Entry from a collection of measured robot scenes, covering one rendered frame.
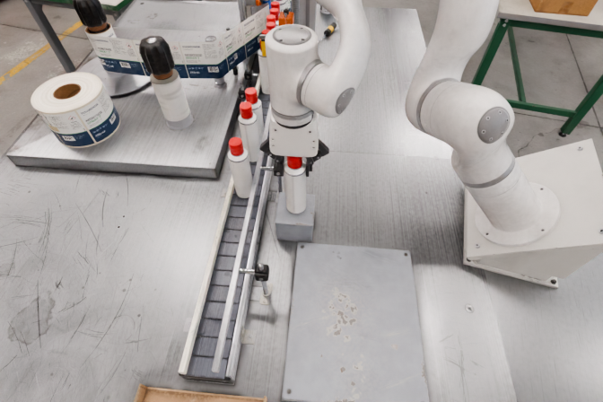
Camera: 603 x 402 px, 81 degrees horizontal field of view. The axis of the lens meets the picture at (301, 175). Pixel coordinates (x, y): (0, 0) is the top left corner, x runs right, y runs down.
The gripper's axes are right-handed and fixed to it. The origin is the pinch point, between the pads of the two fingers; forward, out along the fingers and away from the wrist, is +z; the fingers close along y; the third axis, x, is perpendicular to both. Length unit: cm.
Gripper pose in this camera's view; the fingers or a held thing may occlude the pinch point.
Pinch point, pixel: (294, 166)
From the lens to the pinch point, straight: 79.5
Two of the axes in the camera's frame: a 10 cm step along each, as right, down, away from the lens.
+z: 0.0, 6.3, 7.8
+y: -10.0, -0.6, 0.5
